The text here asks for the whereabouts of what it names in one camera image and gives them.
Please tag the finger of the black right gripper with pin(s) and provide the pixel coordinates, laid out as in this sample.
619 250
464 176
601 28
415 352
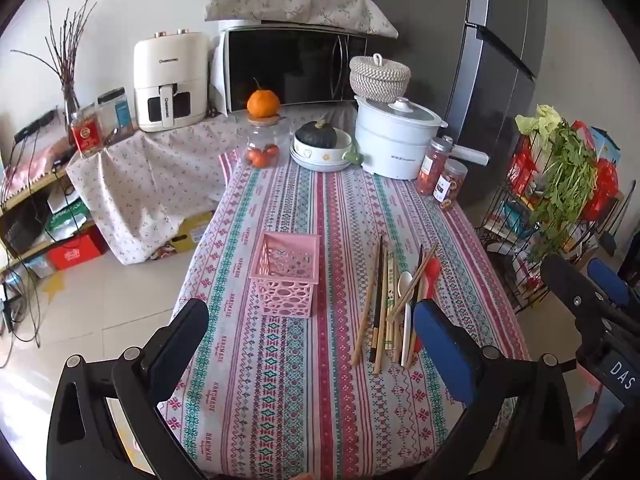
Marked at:
575 291

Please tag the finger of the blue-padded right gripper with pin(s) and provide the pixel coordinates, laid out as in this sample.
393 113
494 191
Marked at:
606 279

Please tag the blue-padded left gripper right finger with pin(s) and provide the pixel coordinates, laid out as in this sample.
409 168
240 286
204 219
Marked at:
452 350

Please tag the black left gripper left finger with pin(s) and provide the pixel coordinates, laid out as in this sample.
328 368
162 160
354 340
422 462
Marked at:
170 350

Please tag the black plain chopstick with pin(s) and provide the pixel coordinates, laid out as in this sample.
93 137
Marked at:
415 293

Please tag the brown wooden chopstick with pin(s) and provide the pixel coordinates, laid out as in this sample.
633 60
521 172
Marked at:
380 332

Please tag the tan wooden chopstick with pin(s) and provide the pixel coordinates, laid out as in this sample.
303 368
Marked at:
408 292

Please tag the red plastic spoon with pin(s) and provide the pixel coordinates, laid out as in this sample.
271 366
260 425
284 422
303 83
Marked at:
430 276

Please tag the white plastic spoon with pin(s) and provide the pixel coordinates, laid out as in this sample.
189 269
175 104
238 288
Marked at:
403 284

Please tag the pink plastic perforated basket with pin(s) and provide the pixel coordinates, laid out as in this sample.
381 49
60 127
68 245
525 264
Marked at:
285 272

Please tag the disposable bamboo chopsticks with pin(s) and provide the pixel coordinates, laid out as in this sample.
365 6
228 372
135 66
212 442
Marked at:
390 301

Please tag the striped patterned tablecloth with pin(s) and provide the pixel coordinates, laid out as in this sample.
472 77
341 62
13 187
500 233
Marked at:
267 397

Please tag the green leafy vegetables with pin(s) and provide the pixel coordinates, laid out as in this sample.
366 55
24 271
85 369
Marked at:
567 167

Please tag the yellow cardboard box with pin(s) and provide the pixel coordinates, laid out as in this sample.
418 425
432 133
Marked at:
187 238

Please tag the red box on shelf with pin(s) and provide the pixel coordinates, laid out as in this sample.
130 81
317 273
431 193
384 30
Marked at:
82 248

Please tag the red snack bag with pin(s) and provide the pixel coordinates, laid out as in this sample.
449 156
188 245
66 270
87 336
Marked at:
523 168

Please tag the floral white cloth cover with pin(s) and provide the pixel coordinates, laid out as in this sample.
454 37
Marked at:
140 190

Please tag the jar of dried rings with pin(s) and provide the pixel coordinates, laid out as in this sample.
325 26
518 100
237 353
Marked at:
449 183

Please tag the wooden shelf unit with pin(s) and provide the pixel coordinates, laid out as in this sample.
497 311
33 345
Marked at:
40 208

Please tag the jar of red dried fruit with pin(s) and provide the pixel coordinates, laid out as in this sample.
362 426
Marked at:
437 153

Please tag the white electric cooking pot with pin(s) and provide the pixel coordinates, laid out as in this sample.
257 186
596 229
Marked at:
392 138

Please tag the glass jar with tomatoes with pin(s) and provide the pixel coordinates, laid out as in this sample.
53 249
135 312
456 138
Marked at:
262 142

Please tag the red label spice jar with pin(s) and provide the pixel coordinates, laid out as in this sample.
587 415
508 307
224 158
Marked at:
86 131

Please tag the black lid blue-label jar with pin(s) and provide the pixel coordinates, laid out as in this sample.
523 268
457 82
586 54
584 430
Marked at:
114 115

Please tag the white ceramic flower casserole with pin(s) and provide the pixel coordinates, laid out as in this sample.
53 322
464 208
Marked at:
327 159

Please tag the dark green pumpkin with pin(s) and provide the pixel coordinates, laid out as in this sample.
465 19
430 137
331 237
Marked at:
319 134

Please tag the orange tangerine on jar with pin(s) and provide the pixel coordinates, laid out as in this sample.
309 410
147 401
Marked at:
263 103

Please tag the white air fryer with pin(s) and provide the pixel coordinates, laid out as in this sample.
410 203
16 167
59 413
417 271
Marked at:
171 80

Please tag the woven white lidded basket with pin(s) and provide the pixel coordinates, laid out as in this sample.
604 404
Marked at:
378 79

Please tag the grey refrigerator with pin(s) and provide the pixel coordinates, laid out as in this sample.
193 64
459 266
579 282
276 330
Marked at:
475 63

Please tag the black microwave oven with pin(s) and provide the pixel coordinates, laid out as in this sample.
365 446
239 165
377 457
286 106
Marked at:
299 64

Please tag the dried twig branches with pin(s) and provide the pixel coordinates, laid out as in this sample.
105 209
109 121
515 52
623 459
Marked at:
63 45

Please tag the floral cloth on microwave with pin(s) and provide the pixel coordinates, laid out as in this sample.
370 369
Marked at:
353 15

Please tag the black wire storage rack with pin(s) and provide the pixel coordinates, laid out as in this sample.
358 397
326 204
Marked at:
509 234

